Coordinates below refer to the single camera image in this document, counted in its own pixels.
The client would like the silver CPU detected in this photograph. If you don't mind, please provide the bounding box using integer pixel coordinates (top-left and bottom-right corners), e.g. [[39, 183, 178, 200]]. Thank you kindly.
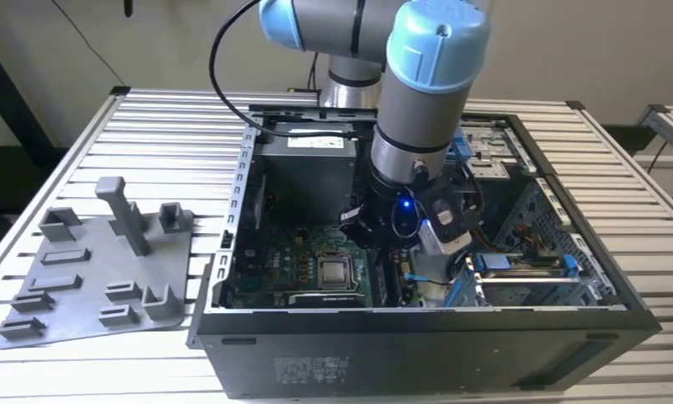
[[321, 260, 350, 284]]

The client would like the metal socket cover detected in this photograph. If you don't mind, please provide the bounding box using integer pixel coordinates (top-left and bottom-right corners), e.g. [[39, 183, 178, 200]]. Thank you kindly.
[[312, 251, 357, 292]]

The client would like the grey power supply unit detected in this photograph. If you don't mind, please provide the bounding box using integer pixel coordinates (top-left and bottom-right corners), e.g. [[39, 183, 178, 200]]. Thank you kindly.
[[252, 121, 374, 226]]

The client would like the green motherboard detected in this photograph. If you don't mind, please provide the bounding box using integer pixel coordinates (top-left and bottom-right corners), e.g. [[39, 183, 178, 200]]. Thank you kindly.
[[222, 222, 428, 311]]

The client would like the black labelled plastic cover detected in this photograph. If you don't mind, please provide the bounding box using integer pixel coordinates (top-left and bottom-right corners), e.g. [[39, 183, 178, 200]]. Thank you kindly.
[[286, 292, 369, 308]]

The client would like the black rear case fan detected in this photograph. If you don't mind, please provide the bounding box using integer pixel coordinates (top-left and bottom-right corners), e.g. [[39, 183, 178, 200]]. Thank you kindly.
[[240, 174, 268, 270]]

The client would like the blue disk bay latch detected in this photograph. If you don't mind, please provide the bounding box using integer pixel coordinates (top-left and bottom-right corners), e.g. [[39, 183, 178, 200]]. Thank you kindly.
[[473, 254, 509, 273]]

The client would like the blue-grey metal disk bay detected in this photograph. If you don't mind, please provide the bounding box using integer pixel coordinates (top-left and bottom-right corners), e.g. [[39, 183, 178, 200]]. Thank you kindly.
[[445, 251, 618, 308]]

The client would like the grey metal drive cage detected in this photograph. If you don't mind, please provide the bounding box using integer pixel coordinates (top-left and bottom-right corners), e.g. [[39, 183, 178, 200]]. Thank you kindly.
[[425, 119, 534, 231]]

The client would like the black open PC case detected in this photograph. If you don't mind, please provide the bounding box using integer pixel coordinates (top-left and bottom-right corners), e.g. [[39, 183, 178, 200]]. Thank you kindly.
[[185, 103, 662, 401]]

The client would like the small black box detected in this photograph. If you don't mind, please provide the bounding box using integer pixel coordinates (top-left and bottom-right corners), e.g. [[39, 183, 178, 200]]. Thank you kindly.
[[598, 124, 656, 159]]

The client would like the grey plastic parts rack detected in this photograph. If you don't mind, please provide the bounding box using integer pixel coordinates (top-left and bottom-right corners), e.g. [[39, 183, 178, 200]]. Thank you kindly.
[[0, 176, 198, 350]]

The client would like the large black box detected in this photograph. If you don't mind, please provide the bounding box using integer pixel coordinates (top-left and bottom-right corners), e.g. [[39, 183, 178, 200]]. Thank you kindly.
[[0, 145, 67, 262]]

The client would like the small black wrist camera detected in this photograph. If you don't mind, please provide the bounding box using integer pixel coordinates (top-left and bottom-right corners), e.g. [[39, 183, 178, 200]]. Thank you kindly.
[[429, 195, 484, 232]]

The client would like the orange red wire bundle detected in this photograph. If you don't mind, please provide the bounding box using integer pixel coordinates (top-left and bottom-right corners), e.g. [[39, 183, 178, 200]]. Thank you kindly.
[[513, 223, 541, 253]]

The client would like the black arm base cable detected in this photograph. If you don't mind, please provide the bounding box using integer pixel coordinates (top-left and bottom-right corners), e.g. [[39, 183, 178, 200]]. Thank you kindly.
[[286, 52, 322, 94]]

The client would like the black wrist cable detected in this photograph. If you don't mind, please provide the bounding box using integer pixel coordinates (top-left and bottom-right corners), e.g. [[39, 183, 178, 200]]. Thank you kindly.
[[209, 0, 377, 140]]

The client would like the thin black wall cable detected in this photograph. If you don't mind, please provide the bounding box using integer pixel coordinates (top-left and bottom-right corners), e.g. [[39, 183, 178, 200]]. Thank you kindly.
[[53, 0, 125, 88]]

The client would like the black slanted post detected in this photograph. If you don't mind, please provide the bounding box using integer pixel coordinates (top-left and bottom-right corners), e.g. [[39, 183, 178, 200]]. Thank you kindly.
[[0, 27, 54, 148]]

